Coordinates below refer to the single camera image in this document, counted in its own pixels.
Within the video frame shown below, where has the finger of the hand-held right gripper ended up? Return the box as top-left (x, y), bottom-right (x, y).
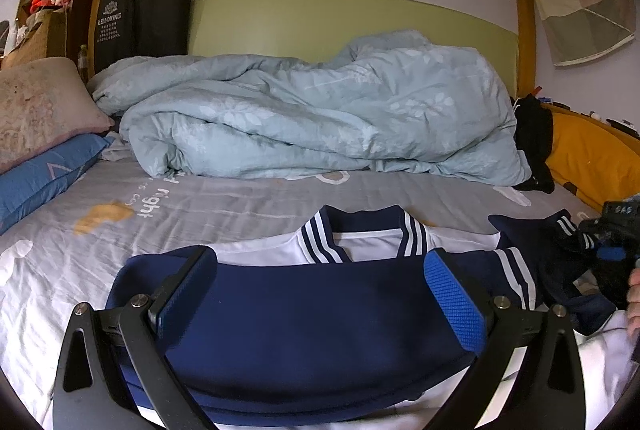
top-left (597, 246), bottom-right (630, 263)

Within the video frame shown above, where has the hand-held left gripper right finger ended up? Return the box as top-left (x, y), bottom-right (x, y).
top-left (422, 247), bottom-right (586, 430)

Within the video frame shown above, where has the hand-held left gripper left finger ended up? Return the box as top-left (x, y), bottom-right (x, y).
top-left (52, 245), bottom-right (218, 430)

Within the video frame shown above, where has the white and navy striped jacket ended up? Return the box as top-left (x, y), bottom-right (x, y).
top-left (102, 204), bottom-right (640, 430)

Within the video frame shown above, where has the person's right hand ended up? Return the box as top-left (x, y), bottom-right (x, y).
top-left (626, 267), bottom-right (640, 341)

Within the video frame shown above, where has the yellow cloth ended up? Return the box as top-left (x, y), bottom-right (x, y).
top-left (542, 102), bottom-right (640, 215)

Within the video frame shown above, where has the grey printed bed sheet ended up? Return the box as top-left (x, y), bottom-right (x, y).
top-left (0, 155), bottom-right (601, 430)

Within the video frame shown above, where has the black cloth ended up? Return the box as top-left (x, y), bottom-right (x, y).
top-left (512, 94), bottom-right (557, 195)

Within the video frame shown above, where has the blue pillow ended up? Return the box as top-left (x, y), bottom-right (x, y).
top-left (0, 133), bottom-right (116, 235)

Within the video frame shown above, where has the tied patchwork bed curtain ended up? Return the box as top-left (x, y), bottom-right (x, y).
top-left (525, 0), bottom-right (638, 68)

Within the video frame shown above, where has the light blue floral duvet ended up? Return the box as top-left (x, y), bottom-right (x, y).
top-left (86, 28), bottom-right (533, 188)

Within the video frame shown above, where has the pink pillow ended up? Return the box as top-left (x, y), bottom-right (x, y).
top-left (0, 56), bottom-right (117, 175)

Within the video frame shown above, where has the clear plastic bottle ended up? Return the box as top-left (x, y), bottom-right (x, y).
top-left (76, 44), bottom-right (92, 80)

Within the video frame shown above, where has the black garment bag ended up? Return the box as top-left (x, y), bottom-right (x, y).
top-left (94, 0), bottom-right (200, 73)

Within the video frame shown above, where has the wooden bed frame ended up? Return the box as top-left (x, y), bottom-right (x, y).
top-left (15, 0), bottom-right (640, 221)

